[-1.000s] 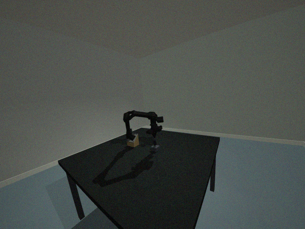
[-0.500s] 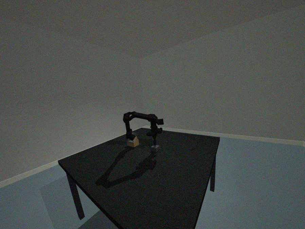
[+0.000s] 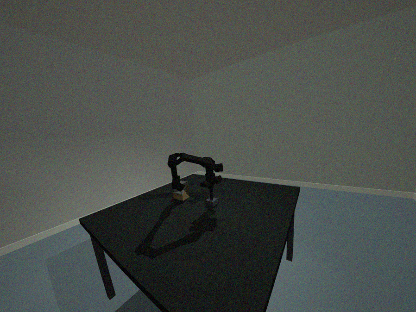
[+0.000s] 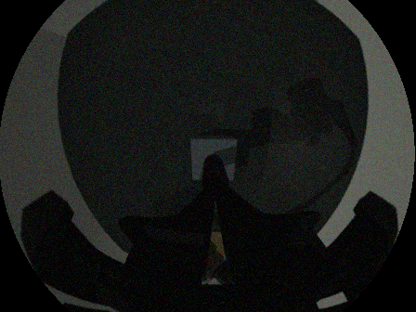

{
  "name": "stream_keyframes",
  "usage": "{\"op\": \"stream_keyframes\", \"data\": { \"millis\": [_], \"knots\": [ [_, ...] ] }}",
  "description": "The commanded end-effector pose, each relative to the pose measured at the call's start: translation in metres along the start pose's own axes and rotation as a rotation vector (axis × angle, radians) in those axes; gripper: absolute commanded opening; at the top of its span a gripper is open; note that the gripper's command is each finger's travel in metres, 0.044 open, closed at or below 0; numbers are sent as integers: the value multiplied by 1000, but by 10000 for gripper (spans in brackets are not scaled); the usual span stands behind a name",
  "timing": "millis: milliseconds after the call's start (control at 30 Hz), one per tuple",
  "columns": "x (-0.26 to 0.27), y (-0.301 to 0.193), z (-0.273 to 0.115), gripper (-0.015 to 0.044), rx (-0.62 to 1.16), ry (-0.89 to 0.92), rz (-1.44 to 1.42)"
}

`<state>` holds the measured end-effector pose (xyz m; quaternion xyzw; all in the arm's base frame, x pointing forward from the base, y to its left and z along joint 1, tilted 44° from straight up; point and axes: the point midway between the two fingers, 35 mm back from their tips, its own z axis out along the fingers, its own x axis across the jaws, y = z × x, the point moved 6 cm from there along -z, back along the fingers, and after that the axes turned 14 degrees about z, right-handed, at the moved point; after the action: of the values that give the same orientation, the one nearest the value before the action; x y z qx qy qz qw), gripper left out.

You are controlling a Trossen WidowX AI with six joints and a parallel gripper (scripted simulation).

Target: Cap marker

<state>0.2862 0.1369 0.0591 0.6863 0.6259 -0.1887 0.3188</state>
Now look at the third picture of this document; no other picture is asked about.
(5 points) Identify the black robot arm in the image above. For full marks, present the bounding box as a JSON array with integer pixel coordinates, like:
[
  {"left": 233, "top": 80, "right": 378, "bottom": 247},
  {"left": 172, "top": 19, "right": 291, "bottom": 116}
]
[{"left": 167, "top": 153, "right": 223, "bottom": 192}]

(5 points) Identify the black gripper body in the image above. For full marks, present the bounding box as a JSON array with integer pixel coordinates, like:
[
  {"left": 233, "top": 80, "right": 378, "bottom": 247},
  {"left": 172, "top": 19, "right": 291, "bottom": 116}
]
[{"left": 200, "top": 173, "right": 215, "bottom": 187}]

